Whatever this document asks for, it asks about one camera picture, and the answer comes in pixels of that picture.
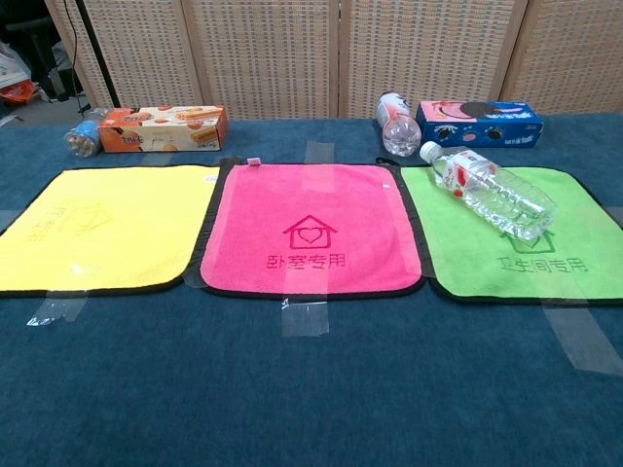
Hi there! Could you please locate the yellow towel with black trim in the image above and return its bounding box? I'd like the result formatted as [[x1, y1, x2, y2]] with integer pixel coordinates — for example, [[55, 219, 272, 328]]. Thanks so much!
[[0, 163, 221, 299]]

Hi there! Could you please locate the clear blue-label plastic bottle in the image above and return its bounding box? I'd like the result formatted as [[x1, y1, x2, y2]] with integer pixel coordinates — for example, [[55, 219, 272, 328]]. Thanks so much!
[[62, 107, 111, 160]]

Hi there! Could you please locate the blue Oreo cookie box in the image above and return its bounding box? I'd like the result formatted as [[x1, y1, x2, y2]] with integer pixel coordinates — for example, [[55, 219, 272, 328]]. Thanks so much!
[[415, 99, 545, 149]]

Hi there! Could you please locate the clear white-label plastic bottle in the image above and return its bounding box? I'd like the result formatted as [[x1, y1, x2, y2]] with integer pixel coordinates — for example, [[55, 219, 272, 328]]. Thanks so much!
[[375, 90, 422, 158]]

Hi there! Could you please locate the wicker folding screen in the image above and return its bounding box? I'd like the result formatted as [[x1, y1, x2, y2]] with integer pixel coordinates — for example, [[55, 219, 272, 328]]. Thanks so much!
[[44, 0, 623, 122]]

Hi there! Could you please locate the green towel with black trim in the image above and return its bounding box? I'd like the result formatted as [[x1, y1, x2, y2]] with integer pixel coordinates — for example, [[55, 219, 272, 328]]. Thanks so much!
[[398, 163, 623, 306]]

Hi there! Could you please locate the clear adhesive tape strip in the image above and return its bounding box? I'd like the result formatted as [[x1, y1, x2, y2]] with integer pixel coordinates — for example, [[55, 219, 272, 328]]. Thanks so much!
[[26, 289, 90, 328], [299, 140, 337, 192], [180, 269, 206, 292], [279, 265, 331, 339], [538, 295, 623, 377]]

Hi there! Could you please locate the pink towel with black trim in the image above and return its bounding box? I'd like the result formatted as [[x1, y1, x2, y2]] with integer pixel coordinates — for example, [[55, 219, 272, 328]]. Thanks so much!
[[187, 156, 428, 301]]

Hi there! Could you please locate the orange biscuit box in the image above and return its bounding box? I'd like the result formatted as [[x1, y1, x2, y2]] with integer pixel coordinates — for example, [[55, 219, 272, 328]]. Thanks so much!
[[97, 105, 231, 154]]

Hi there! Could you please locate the clear red-label water bottle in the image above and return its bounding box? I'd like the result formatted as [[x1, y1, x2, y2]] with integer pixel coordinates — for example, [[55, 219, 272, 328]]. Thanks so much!
[[419, 140, 558, 242]]

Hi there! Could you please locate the black stand pole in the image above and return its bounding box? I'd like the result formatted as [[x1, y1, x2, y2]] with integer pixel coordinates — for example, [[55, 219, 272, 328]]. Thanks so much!
[[75, 0, 122, 109]]

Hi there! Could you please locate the orange plastic bag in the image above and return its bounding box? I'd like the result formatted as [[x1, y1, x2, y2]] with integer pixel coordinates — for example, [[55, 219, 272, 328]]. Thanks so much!
[[0, 79, 39, 104]]

